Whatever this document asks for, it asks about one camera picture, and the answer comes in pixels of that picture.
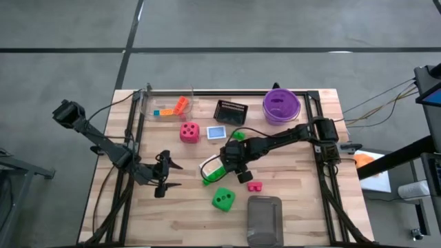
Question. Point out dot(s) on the black aluminium table frame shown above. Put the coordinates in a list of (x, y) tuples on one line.
[(224, 93)]

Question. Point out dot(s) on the purple plastic bucket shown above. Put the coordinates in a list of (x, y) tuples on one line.
[(280, 106)]

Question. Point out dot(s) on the black slotted plastic basket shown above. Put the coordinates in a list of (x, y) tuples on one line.
[(231, 113)]

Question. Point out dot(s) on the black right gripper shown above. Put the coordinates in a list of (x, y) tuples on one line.
[(236, 155)]

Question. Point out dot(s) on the blue lit screen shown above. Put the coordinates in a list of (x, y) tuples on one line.
[(435, 98)]

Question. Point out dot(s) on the small green toy block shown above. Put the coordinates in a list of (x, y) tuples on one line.
[(238, 135)]

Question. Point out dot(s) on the grey metal cart frame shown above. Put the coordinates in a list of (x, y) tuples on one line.
[(20, 167)]

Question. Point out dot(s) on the orange card box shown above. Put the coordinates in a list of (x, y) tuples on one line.
[(210, 167)]

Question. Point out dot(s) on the black clamp on table edge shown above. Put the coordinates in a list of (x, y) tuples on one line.
[(275, 85)]

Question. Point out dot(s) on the grey translucent plastic bin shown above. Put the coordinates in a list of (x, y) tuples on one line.
[(265, 220)]

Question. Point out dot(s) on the pink two-stud toy block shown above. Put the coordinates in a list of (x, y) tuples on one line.
[(255, 186)]

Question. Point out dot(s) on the small grey clip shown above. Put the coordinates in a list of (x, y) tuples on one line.
[(149, 87)]

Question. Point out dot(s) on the long green toy block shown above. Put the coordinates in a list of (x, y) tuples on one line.
[(213, 176)]

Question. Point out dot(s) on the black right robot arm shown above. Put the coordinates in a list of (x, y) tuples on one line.
[(286, 136)]

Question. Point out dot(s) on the white paper sheet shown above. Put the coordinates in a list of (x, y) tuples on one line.
[(377, 182)]

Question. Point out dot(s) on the small pink toy cube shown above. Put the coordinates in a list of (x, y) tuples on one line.
[(183, 118)]

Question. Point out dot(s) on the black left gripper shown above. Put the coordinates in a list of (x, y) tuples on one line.
[(161, 172)]

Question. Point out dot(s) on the pink foam die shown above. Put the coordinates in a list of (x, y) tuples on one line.
[(189, 132)]

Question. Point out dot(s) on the green foam die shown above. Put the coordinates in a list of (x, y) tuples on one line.
[(223, 199)]

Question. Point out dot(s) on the orange toy block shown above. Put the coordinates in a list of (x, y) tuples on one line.
[(181, 105)]

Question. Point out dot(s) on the black equipment stand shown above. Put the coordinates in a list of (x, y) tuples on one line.
[(430, 120)]

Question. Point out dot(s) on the small black caster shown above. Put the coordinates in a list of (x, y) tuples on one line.
[(417, 234)]

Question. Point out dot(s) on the orange object on sheet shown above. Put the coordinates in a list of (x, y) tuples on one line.
[(364, 160)]

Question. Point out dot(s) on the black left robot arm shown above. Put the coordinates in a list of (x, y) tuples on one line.
[(103, 146)]

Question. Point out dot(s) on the blue card box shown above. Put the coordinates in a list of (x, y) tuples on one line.
[(216, 132)]

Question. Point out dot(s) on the white paper roll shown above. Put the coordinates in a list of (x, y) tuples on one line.
[(413, 190)]

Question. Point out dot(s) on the black diagonal beam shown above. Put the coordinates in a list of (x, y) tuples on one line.
[(396, 159)]

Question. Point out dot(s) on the clear plastic bin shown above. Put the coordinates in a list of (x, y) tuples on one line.
[(151, 100)]

